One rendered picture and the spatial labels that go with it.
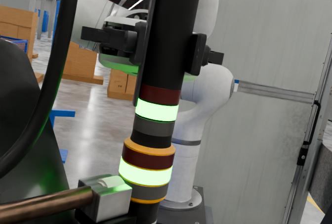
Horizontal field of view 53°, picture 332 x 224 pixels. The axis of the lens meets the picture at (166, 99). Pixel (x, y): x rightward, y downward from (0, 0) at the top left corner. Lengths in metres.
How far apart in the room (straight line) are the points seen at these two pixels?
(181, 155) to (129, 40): 0.74
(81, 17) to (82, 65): 9.08
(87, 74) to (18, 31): 2.29
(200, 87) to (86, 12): 0.52
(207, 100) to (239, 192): 1.65
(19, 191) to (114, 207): 0.07
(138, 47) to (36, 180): 0.13
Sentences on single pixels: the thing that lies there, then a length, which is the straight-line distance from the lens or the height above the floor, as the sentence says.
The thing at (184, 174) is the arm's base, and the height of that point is 1.11.
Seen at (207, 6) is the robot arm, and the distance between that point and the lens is 0.87.
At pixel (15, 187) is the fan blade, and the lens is 0.28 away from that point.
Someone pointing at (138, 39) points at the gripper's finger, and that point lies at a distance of 0.24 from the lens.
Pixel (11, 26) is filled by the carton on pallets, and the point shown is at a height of 1.18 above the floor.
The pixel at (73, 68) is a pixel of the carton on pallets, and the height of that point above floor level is 0.30.
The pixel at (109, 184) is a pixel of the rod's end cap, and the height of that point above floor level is 1.36.
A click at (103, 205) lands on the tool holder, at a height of 1.35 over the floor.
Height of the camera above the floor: 1.47
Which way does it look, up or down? 9 degrees down
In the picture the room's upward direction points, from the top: 11 degrees clockwise
